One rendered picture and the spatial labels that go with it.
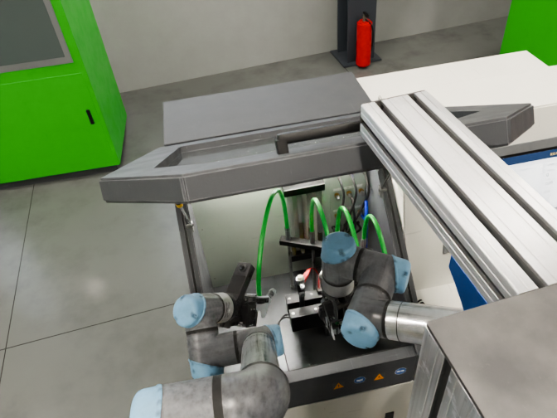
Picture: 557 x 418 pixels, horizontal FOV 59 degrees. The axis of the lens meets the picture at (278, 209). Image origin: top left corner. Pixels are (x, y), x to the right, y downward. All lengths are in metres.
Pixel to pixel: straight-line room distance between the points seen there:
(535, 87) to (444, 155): 1.23
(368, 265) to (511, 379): 0.70
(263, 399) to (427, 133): 0.45
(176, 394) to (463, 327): 0.49
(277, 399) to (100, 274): 2.72
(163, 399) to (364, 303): 0.42
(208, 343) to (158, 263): 2.21
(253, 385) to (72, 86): 3.30
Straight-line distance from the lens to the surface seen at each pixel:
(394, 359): 1.64
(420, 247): 1.67
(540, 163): 1.74
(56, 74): 3.85
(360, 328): 0.96
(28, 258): 3.79
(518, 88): 1.74
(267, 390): 0.78
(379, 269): 1.04
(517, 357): 0.39
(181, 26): 5.24
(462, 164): 0.54
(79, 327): 3.19
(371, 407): 1.87
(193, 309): 1.13
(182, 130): 1.64
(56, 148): 4.17
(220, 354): 1.15
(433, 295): 1.77
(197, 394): 0.77
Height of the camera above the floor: 2.34
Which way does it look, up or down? 42 degrees down
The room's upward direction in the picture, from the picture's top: 6 degrees counter-clockwise
